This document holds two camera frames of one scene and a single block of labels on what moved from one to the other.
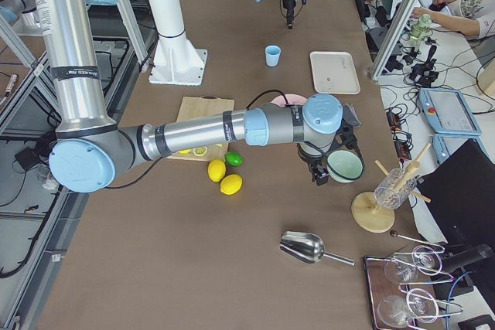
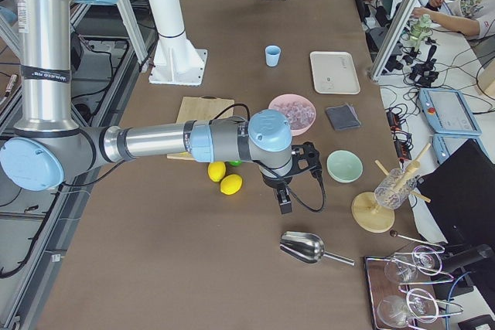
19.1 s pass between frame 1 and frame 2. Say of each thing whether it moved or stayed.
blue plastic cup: stayed
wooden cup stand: stayed
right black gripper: moved
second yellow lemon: stayed
